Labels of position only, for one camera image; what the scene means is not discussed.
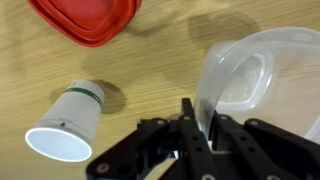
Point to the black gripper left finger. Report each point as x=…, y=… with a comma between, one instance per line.
x=150, y=150

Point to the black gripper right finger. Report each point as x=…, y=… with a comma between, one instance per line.
x=266, y=150

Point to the clear plastic bowl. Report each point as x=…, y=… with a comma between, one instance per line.
x=213, y=76

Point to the white paper cup bowl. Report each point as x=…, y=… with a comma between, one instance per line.
x=73, y=116

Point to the red plastic lid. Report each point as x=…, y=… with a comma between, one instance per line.
x=86, y=20

